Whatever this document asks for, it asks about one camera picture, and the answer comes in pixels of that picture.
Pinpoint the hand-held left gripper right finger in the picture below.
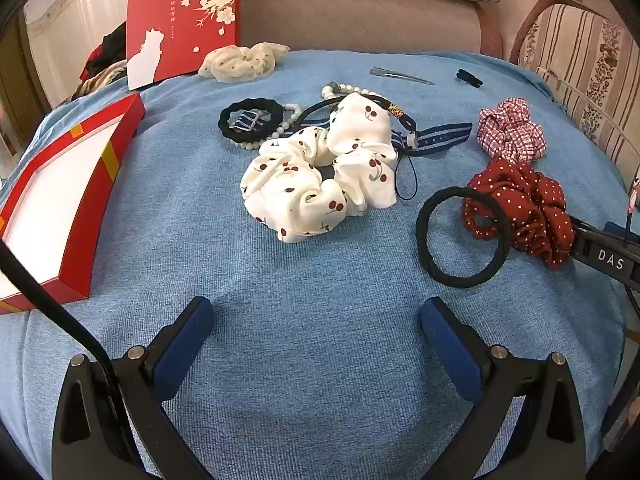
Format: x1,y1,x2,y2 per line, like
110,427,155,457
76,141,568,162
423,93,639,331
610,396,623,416
419,297,587,480

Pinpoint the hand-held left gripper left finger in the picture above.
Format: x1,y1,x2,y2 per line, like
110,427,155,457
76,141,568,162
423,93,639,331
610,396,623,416
52,296,216,480

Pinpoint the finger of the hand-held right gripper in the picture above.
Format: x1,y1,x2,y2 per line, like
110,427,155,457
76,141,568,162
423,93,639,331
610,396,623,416
570,216,640,248

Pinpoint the red polka dot scrunchie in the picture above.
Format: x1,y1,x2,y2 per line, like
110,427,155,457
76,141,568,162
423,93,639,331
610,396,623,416
461,158,577,270

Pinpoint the plain black hair tie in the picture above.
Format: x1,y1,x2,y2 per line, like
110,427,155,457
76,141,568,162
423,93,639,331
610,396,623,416
416,186,512,289

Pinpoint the watch with blue striped strap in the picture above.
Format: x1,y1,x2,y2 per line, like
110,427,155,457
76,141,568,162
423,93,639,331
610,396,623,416
230,105,473,153

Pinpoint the red box tray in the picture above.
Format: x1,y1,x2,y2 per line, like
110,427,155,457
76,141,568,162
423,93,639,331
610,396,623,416
0,92,146,315

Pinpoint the white cherry print scrunchie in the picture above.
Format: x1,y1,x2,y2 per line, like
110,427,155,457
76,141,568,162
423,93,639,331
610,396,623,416
241,92,398,244

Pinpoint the black scalloped hair tie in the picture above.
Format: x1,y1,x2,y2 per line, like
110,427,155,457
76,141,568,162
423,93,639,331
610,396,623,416
218,98,284,146

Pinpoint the pale jade bead bracelet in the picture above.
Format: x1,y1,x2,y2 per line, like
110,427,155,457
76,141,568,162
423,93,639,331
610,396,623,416
239,104,303,150

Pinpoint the black cord lanyard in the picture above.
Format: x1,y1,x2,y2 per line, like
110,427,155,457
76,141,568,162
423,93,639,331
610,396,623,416
295,91,418,202

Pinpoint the pearl bracelet with green bead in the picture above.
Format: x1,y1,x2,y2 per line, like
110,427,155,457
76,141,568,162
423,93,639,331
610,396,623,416
321,81,361,103

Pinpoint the blue blanket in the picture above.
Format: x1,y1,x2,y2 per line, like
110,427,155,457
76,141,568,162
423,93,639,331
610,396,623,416
0,49,636,480

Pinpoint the red plaid scrunchie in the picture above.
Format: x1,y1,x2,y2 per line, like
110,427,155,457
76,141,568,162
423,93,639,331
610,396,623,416
476,96,547,163

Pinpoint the rattan armchair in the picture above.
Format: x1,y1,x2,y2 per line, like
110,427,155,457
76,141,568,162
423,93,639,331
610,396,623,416
507,0,640,196

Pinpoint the silver hair clip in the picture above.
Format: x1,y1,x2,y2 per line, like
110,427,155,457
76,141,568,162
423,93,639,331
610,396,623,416
370,66,436,86

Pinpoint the beige patterned scarf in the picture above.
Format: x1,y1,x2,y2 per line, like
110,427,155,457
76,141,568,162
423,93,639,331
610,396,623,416
70,60,130,103

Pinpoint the cream dotted scrunchie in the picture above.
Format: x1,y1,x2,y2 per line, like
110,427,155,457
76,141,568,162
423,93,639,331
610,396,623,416
198,42,291,83

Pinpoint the red garment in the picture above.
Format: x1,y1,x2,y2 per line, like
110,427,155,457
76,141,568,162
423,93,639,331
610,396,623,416
80,45,108,81

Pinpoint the black garment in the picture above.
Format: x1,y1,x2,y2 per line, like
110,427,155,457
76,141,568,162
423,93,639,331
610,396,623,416
100,24,129,62

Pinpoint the brown sofa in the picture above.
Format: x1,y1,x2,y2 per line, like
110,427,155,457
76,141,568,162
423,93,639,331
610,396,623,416
240,0,503,57

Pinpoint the red box lid, cat print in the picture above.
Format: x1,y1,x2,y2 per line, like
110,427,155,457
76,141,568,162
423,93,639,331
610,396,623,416
126,0,242,92

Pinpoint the black cable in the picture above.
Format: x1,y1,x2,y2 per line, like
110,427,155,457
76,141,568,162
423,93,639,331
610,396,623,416
0,239,136,461

